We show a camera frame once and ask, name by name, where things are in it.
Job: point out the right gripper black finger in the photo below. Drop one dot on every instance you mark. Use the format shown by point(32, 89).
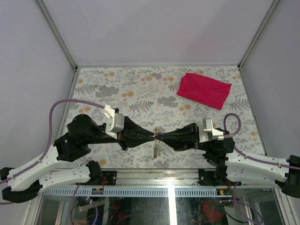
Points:
point(178, 133)
point(176, 145)

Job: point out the pink folded cloth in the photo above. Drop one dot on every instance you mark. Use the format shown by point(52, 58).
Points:
point(204, 90)

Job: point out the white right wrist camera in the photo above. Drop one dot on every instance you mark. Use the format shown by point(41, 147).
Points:
point(208, 133)

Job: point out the aluminium mounting rail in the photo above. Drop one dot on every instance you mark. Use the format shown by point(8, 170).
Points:
point(125, 178)

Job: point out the white slotted cable duct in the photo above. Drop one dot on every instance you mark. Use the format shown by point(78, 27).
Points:
point(137, 192)

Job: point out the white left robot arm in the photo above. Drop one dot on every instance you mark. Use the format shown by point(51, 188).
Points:
point(40, 174)

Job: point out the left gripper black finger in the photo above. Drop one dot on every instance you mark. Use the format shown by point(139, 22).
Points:
point(132, 130)
point(134, 141)

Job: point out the metal key organiser with rings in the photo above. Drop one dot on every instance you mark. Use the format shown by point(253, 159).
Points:
point(156, 145)

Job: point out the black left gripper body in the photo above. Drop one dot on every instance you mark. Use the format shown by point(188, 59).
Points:
point(107, 138)

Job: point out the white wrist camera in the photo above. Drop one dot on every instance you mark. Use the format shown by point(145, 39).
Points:
point(115, 122)
point(208, 133)

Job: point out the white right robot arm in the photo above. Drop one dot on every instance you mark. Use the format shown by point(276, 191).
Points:
point(233, 165)

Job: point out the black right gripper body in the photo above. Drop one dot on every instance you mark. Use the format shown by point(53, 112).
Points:
point(195, 136)

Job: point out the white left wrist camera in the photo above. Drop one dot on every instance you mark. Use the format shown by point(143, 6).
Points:
point(115, 122)

